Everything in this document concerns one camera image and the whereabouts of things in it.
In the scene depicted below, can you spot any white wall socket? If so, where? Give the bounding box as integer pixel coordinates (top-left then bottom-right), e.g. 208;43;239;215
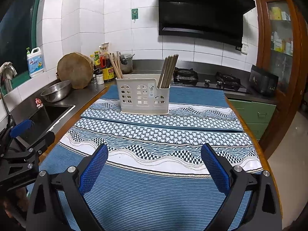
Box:
241;43;249;55

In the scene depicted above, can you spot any green base cabinet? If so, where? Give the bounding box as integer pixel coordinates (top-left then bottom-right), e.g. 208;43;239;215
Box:
228;99;276;140

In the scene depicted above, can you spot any black range hood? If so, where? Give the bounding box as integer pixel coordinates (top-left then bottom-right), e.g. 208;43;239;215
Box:
158;0;255;50

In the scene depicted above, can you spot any stainless steel sink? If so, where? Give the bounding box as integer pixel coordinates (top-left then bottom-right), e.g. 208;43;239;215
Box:
10;98;74;151

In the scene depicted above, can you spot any round wooden chopping block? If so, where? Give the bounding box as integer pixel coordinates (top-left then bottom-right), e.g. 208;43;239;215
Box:
56;52;94;89

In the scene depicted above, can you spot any steel faucet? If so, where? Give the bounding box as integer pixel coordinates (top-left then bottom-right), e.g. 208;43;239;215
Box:
1;62;17;127

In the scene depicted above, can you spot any wooden glass door cabinet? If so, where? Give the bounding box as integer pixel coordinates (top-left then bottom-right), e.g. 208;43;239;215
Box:
255;0;307;158

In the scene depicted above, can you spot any green bottle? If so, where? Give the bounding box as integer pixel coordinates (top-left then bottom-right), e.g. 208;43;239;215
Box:
94;51;100;68

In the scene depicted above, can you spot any blue patterned placemat far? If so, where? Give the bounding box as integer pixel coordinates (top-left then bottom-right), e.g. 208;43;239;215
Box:
80;84;245;133

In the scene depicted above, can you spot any blue patterned placemat near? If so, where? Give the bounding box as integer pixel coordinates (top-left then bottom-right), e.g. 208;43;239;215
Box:
40;118;262;230

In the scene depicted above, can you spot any white detergent jug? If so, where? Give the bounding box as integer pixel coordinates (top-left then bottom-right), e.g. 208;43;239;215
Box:
27;47;44;78

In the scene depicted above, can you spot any stainless steel colander bowl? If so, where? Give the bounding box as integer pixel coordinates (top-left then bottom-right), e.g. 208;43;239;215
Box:
41;80;72;103

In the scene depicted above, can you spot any person's left hand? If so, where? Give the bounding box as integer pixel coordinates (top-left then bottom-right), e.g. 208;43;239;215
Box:
1;187;29;228

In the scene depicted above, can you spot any white plastic utensil holder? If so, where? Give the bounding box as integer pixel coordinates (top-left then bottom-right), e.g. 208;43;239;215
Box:
116;74;170;115

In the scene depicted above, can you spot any blue patterned placemat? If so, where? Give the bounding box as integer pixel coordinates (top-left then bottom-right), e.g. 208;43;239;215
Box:
40;118;262;230
80;84;245;133

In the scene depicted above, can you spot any black box on counter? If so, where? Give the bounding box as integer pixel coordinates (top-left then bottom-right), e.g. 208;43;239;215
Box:
249;65;279;97

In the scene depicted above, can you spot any black gas stove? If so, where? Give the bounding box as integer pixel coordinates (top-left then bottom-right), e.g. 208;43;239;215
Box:
172;68;248;93

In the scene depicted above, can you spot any yellow label soy sauce bottle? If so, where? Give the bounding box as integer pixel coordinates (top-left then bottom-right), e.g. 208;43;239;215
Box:
102;54;115;82

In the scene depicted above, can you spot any white seasoning jar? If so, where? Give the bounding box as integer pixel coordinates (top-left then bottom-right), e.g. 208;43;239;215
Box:
95;69;104;85

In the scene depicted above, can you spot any steel cooking pot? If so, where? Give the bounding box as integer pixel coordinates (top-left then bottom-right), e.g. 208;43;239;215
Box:
120;54;134;74

